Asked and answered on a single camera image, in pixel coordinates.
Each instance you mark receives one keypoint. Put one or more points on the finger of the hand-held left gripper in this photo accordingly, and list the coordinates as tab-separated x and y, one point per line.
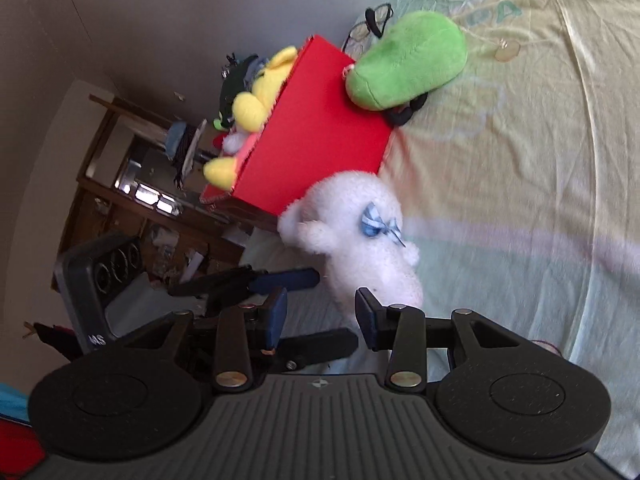
325	342
285	280

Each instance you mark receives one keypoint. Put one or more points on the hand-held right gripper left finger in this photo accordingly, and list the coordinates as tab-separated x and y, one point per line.
275	317

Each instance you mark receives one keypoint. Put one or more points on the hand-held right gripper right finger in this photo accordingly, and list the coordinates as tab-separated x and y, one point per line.
367	320

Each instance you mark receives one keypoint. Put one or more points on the white plush bear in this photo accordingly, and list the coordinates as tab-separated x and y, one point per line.
350	240

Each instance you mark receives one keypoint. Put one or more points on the red cardboard box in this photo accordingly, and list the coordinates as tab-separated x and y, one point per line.
310	125

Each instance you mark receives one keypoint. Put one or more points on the yellow plush bear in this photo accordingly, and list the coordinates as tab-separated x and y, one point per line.
250	107

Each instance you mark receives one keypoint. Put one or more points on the large green plush toy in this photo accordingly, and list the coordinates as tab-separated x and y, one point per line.
410	60

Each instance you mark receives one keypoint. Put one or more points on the wooden cabinet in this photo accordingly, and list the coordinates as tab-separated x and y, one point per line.
100	210

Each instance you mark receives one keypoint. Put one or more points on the blue cloth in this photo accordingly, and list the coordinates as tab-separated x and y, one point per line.
10	400

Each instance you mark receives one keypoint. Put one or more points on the small green plush toy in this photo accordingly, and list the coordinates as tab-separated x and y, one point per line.
220	123

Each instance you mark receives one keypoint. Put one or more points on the red cloth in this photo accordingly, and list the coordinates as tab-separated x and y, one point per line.
17	445

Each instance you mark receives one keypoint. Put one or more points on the black-framed glasses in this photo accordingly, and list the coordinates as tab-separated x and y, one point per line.
382	14

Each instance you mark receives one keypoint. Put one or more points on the clear suction cup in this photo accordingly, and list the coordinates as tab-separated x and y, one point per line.
506	51

